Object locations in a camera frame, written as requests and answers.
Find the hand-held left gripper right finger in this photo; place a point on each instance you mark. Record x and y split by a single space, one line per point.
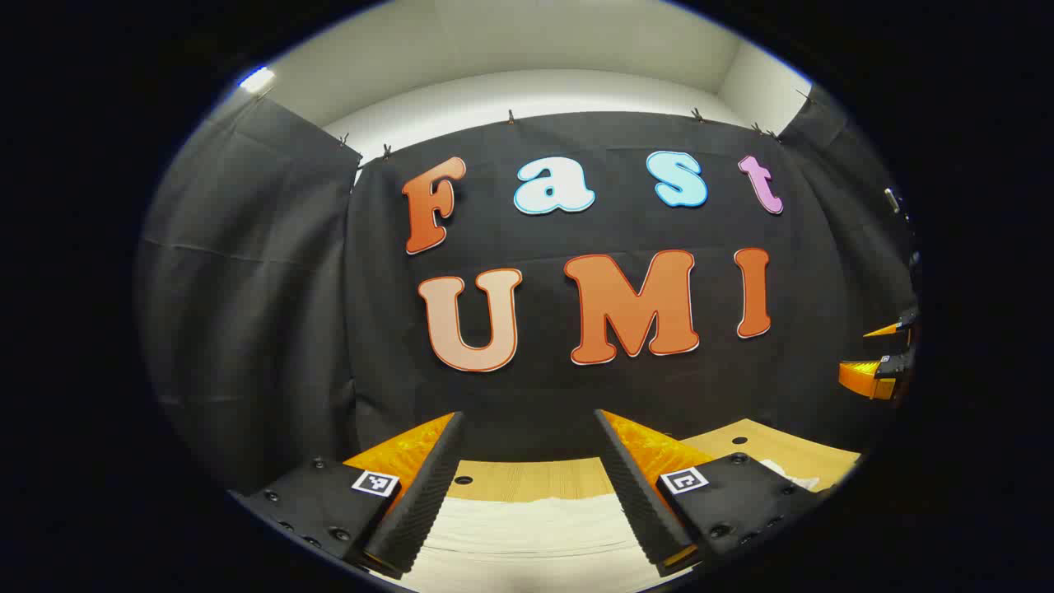
630 486

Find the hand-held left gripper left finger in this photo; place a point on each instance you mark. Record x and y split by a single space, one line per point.
428 486

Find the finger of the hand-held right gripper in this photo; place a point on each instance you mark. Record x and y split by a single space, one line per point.
902 325
865 379

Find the black backdrop cloth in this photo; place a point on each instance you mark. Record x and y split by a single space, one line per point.
288 288

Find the white jeans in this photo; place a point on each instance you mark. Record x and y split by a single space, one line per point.
535 535

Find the ceiling light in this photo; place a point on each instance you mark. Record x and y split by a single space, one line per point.
257 79

